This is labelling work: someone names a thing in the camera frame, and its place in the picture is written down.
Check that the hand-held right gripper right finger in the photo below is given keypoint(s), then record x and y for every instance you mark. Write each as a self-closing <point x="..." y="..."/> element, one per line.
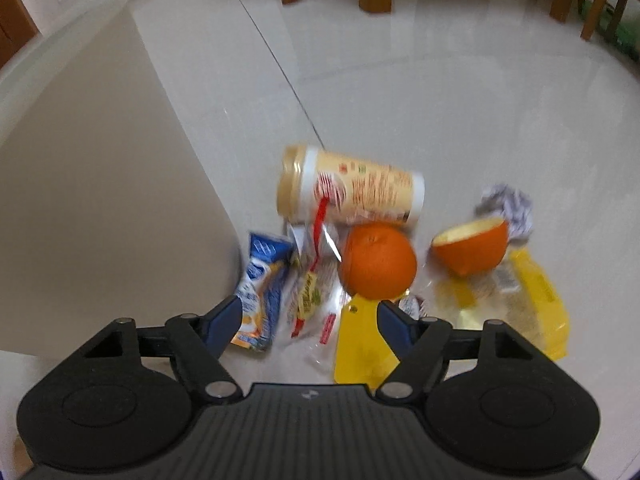
<point x="397" y="327"/>

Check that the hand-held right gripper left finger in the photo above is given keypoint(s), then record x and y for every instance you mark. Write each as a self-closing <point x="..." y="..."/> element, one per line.
<point x="222" y="322"/>

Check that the small yellow packet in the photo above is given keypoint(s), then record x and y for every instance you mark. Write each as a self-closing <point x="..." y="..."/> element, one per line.
<point x="360" y="347"/>

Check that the blue white milk carton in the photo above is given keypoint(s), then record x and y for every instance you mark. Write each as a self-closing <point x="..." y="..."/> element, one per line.
<point x="260" y="290"/>

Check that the clear wrapper with red strip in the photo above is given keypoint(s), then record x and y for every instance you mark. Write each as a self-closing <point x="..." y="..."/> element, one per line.
<point x="315" y="290"/>

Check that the beige milk tea cup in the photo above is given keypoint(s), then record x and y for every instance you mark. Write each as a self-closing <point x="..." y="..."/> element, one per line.
<point x="370" y="190"/>

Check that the yellow clear bread bag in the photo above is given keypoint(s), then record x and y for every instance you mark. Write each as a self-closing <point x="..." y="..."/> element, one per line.
<point x="537" y="300"/>

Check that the white trash bin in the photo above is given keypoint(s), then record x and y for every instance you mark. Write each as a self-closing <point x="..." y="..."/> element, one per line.
<point x="100" y="185"/>

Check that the whole orange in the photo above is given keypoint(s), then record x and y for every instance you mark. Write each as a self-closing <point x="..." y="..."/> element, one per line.
<point x="380" y="260"/>

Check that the half orange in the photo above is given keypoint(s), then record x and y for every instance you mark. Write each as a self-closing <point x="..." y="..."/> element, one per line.
<point x="470" y="252"/>

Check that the crumpled paper ball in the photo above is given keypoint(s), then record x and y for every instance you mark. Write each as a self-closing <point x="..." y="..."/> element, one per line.
<point x="505" y="205"/>

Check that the wooden cabinet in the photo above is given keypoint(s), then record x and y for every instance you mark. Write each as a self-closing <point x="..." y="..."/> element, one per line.
<point x="15" y="20"/>

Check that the green bag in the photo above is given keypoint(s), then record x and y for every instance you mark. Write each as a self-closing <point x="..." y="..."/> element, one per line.
<point x="625" y="30"/>

